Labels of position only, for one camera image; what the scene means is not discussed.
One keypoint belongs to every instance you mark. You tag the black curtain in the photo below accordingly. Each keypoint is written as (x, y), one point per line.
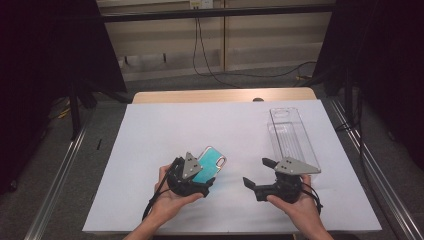
(383, 66)
(50, 66)

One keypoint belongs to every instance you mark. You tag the small dark round knob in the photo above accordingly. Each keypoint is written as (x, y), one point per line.
(258, 99)

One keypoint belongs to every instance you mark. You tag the white wall socket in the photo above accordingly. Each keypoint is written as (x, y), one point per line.
(201, 3)

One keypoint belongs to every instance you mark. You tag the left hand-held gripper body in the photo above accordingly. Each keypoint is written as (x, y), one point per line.
(185, 185)

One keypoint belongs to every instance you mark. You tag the person's left hand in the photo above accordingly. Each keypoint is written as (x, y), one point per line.
(166, 206)

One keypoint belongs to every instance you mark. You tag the clear plastic storage box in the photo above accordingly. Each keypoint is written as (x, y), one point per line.
(293, 136)

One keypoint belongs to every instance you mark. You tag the teal phone case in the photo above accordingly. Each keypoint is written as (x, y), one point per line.
(210, 162)

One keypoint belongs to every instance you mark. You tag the white table sheet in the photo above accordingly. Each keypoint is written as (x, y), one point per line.
(166, 133)

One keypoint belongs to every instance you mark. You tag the person's right hand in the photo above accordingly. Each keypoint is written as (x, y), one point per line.
(303, 210)

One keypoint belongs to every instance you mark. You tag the aluminium floor rail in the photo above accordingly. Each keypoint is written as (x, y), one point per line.
(376, 166)
(56, 180)

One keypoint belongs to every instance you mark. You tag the black metal stand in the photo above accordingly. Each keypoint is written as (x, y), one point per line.
(75, 113)

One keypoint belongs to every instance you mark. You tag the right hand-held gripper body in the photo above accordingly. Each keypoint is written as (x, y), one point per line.
(286, 188)

